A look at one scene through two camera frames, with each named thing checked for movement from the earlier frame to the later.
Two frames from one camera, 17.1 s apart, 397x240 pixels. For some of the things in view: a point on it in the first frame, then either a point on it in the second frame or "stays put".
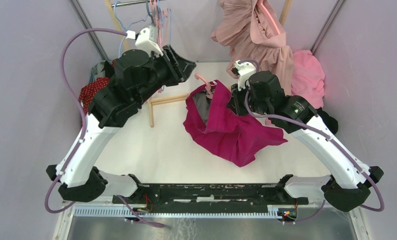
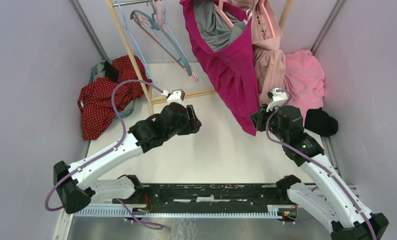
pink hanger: [207, 87] → [219, 8]
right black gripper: [235, 102] → [258, 118]
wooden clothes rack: [285, 9] stays put
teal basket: [96, 71] stays put
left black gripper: [180, 69] → [193, 125]
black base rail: [212, 195] stays put
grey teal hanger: [148, 11] → [155, 25]
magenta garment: [234, 137] → [234, 63]
